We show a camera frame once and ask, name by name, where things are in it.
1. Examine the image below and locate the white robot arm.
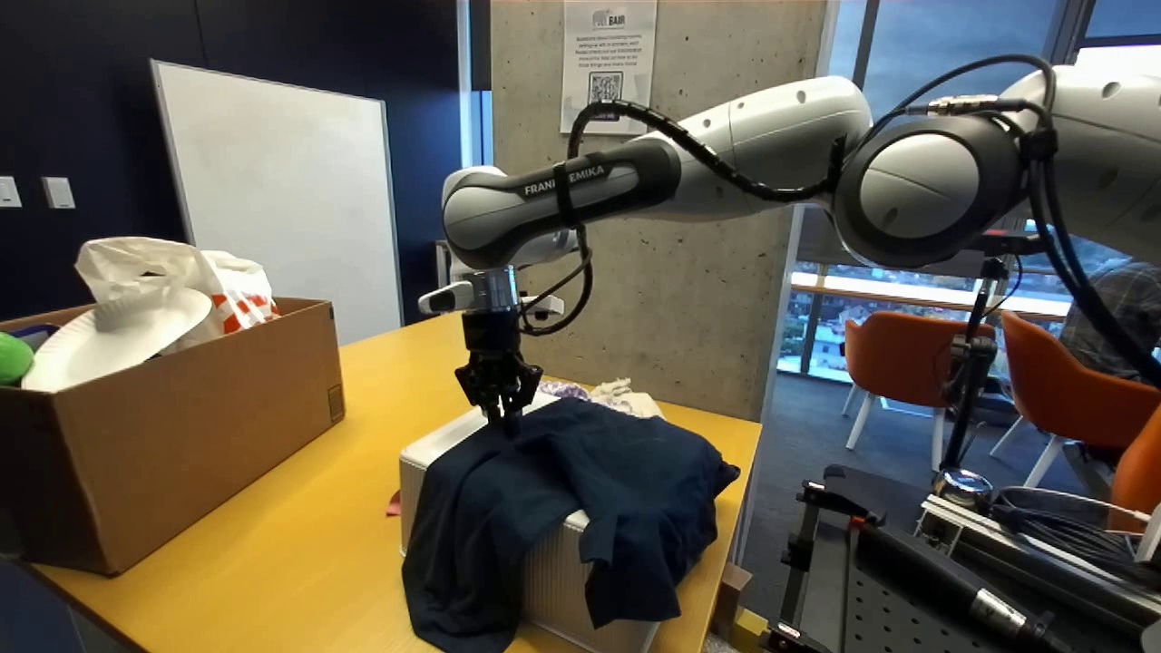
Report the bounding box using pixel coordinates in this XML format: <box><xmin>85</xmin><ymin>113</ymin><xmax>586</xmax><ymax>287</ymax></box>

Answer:
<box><xmin>430</xmin><ymin>54</ymin><xmax>1161</xmax><ymax>423</ymax></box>

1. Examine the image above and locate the white plastic storage box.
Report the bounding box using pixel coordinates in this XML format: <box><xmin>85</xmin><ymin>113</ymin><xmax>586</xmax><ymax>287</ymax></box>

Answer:
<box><xmin>399</xmin><ymin>409</ymin><xmax>662</xmax><ymax>653</ymax></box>

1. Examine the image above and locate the brown cardboard box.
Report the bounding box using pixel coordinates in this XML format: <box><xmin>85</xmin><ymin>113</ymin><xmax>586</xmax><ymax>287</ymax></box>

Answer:
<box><xmin>0</xmin><ymin>298</ymin><xmax>346</xmax><ymax>578</ymax></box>

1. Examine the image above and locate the white plastic bag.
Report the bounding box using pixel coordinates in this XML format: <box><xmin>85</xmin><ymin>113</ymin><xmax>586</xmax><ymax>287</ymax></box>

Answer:
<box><xmin>76</xmin><ymin>234</ymin><xmax>280</xmax><ymax>343</ymax></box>

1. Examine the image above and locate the white paper plate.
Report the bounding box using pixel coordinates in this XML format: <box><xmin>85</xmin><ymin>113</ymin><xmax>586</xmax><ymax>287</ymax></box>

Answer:
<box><xmin>21</xmin><ymin>289</ymin><xmax>211</xmax><ymax>390</ymax></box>

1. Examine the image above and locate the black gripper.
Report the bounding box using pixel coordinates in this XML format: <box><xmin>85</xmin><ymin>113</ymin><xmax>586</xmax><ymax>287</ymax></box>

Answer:
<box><xmin>457</xmin><ymin>310</ymin><xmax>541</xmax><ymax>430</ymax></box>

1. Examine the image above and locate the dark blue shirt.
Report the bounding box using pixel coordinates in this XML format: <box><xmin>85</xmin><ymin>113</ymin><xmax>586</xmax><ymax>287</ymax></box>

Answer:
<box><xmin>402</xmin><ymin>397</ymin><xmax>739</xmax><ymax>653</ymax></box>

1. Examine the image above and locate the orange chair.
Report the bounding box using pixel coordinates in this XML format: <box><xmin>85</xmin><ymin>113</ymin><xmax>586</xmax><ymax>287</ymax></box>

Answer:
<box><xmin>847</xmin><ymin>310</ymin><xmax>964</xmax><ymax>466</ymax></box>

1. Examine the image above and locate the green ball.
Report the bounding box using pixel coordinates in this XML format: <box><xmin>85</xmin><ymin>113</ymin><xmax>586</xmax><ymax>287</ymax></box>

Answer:
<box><xmin>0</xmin><ymin>333</ymin><xmax>34</xmax><ymax>383</ymax></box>

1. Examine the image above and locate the black camera tripod stand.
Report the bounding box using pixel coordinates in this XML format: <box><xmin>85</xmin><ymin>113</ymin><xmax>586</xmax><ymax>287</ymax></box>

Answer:
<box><xmin>937</xmin><ymin>256</ymin><xmax>1008</xmax><ymax>482</ymax></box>

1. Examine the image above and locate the purple white patterned cloth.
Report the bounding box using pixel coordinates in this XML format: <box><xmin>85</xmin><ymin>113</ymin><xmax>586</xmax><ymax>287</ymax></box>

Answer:
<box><xmin>536</xmin><ymin>377</ymin><xmax>662</xmax><ymax>417</ymax></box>

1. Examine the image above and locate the white whiteboard panel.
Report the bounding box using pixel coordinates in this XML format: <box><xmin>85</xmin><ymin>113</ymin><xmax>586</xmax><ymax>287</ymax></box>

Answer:
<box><xmin>153</xmin><ymin>61</ymin><xmax>402</xmax><ymax>343</ymax></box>

